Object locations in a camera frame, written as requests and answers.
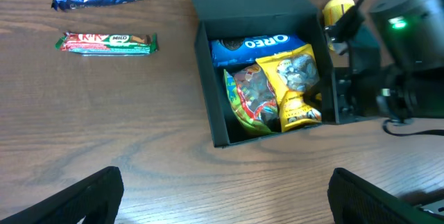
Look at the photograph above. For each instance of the yellow Hacks candy bag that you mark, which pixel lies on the yellow Hacks candy bag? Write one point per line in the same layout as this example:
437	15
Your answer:
291	74

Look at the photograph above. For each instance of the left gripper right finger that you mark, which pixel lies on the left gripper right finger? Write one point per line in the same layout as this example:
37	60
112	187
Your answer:
354	200

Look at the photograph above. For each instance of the blue Oreo cookie pack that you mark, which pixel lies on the blue Oreo cookie pack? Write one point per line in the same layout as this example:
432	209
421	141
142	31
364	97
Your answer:
245	50

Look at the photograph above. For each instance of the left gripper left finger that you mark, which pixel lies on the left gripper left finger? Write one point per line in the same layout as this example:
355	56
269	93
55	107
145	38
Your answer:
95	199

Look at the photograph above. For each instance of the yellow Mentos gum bottle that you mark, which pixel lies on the yellow Mentos gum bottle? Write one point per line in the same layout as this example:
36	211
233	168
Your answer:
332	12

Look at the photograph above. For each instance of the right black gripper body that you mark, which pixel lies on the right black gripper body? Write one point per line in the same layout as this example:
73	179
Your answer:
353	91

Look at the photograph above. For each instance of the dark green open gift box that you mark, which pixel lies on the dark green open gift box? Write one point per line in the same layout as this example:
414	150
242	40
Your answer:
221	19

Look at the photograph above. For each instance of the green Haribo gummy bag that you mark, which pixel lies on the green Haribo gummy bag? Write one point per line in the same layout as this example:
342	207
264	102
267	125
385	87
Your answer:
252	100

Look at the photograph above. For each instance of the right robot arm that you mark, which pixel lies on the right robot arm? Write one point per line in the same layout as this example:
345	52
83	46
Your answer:
412	32

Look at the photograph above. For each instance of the red green KitKat Milo bar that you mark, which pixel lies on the red green KitKat Milo bar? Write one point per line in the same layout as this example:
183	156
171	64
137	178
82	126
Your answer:
108	45

